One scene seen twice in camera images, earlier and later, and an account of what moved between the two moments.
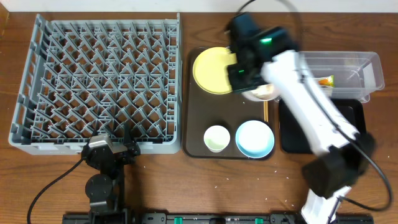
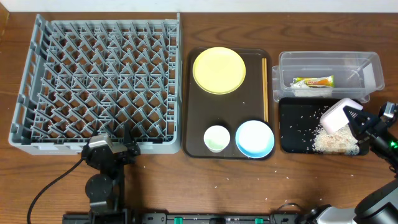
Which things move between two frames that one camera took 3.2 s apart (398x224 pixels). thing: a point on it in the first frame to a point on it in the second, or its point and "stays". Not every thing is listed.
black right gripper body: x=242 y=79 to x=385 y=143
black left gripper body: x=116 y=152 stays
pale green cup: x=216 y=138 stays
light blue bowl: x=255 y=139 stays
